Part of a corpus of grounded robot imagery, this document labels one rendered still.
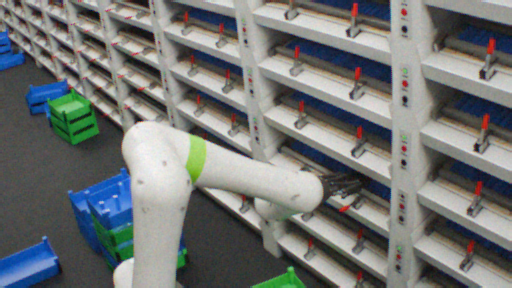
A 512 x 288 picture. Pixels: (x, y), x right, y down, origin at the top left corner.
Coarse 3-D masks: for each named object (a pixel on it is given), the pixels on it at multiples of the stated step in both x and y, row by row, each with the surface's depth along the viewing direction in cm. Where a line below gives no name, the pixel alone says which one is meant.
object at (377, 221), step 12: (276, 144) 211; (288, 144) 212; (276, 156) 212; (288, 168) 205; (336, 204) 187; (348, 204) 181; (360, 216) 177; (372, 216) 174; (384, 216) 172; (372, 228) 175; (384, 228) 169
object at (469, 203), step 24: (432, 168) 152; (456, 168) 150; (432, 192) 149; (456, 192) 145; (480, 192) 140; (504, 192) 137; (456, 216) 142; (480, 216) 137; (504, 216) 133; (504, 240) 130
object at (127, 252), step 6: (96, 228) 225; (102, 240) 223; (108, 246) 218; (126, 246) 216; (132, 246) 217; (108, 252) 222; (114, 252) 213; (120, 252) 214; (126, 252) 216; (132, 252) 218; (114, 258) 218; (120, 258) 215; (126, 258) 217
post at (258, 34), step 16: (240, 0) 187; (240, 32) 195; (256, 32) 189; (272, 32) 193; (240, 48) 199; (256, 48) 191; (256, 64) 194; (256, 80) 198; (272, 80) 200; (256, 96) 202; (256, 112) 206; (272, 128) 208; (256, 144) 214; (272, 224) 227; (272, 240) 232
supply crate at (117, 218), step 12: (84, 192) 218; (96, 192) 222; (108, 192) 225; (96, 204) 224; (108, 204) 223; (120, 204) 222; (96, 216) 215; (108, 216) 206; (120, 216) 209; (132, 216) 212; (108, 228) 208
